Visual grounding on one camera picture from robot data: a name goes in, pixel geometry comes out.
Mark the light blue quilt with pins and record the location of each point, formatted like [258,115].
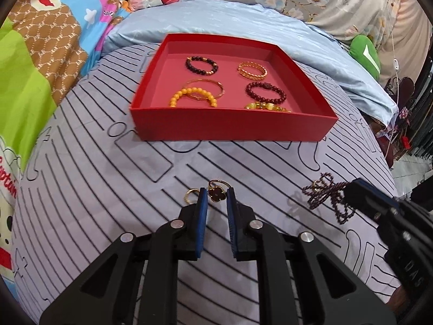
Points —
[220,17]

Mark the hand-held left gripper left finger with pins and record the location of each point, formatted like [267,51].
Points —
[202,225]

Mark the pale pink curtain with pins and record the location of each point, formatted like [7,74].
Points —
[409,23]

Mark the green pillow white stripe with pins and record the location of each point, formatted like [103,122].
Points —
[363,54]

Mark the red cardboard box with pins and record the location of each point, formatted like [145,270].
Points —
[236,127]

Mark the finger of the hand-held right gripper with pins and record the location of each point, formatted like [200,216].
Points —
[362,204]
[375,191]

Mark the large gold bangle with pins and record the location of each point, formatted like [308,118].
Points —
[220,93]

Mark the person's right hand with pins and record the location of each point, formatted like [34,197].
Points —
[399,299]

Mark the grey black-lined bedsheet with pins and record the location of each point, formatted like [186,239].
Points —
[101,193]

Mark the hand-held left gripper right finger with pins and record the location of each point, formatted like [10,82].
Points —
[232,225]

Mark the dark metal chair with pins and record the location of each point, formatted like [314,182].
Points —
[407,88]

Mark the colourful cartoon printed blanket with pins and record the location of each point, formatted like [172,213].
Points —
[40,57]

